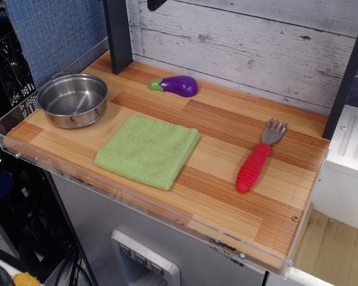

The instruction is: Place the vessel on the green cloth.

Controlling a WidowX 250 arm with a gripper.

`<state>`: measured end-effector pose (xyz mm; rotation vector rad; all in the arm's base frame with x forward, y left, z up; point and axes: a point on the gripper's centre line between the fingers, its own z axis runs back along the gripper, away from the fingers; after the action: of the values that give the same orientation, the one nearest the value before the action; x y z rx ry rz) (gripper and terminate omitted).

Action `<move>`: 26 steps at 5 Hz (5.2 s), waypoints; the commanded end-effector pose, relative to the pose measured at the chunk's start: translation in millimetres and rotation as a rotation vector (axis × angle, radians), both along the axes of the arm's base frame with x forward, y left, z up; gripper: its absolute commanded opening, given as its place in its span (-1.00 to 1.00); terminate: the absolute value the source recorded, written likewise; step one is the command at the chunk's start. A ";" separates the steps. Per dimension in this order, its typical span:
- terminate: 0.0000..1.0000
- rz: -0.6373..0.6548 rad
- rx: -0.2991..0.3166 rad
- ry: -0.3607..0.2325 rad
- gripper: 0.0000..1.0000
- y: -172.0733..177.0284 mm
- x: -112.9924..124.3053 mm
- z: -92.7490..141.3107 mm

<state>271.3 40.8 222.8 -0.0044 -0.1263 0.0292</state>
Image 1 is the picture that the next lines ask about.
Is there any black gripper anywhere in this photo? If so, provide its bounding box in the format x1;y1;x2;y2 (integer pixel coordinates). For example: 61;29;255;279
147;0;166;11

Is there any stainless steel pot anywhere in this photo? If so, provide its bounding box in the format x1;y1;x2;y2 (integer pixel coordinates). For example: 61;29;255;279
37;74;108;129

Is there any green towel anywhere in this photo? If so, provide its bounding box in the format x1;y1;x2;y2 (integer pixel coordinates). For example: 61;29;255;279
94;115;200;191

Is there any purple toy eggplant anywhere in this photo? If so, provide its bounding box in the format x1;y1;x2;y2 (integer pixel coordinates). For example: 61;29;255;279
147;76;199;98

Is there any black milk crate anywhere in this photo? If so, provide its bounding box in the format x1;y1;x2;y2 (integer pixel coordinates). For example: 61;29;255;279
0;31;35;106

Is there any silver dispenser panel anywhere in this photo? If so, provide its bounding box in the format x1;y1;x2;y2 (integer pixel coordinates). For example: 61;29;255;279
111;230;181;285

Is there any black left post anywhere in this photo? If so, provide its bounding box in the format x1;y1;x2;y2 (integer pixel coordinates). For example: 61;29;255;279
103;0;133;74

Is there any black post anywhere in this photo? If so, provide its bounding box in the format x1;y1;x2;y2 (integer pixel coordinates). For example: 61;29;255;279
322;35;358;140
103;0;133;74

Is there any red handled toy fork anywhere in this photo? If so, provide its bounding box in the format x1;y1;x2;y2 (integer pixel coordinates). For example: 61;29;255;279
236;118;288;193

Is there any black right post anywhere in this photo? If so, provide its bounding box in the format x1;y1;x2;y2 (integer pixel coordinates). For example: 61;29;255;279
322;35;358;140

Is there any clear acrylic guard rail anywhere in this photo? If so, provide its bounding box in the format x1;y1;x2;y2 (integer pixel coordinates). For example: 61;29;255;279
0;53;328;285

